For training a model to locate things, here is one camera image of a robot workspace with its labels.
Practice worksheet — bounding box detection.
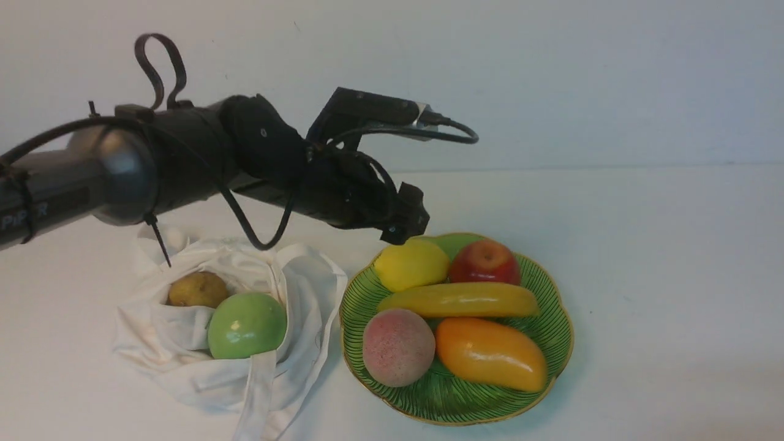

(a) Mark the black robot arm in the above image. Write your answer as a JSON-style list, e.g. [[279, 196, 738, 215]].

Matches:
[[2, 96, 429, 249]]

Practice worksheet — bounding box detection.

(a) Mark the yellow banana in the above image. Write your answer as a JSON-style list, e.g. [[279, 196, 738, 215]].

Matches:
[[376, 282, 540, 319]]

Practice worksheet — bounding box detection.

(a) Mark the green ribbed plate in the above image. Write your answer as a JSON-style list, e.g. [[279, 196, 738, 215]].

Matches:
[[339, 254, 575, 426]]

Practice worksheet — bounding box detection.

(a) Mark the green apple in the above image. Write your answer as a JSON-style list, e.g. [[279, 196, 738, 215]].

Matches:
[[207, 292, 287, 360]]

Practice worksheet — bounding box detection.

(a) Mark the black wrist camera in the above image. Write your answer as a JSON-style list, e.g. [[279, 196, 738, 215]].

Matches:
[[306, 88, 448, 145]]

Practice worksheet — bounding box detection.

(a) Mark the brown kiwi fruit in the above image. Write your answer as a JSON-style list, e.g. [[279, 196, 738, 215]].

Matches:
[[167, 271, 230, 308]]

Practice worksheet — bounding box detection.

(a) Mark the orange mango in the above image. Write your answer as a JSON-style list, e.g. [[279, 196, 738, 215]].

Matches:
[[435, 317, 548, 393]]

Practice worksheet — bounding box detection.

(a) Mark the red apple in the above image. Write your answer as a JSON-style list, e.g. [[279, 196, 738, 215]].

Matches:
[[448, 238, 522, 285]]

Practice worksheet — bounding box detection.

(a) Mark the pink peach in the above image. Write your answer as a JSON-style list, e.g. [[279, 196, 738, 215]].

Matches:
[[362, 308, 435, 388]]

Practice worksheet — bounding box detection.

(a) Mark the yellow lemon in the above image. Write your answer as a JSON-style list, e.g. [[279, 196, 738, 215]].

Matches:
[[373, 238, 451, 292]]

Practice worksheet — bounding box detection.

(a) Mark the white cloth bag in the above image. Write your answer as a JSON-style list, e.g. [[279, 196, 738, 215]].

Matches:
[[113, 225, 348, 440]]

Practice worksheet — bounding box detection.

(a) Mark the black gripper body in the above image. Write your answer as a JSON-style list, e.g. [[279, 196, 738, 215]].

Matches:
[[233, 147, 429, 245]]

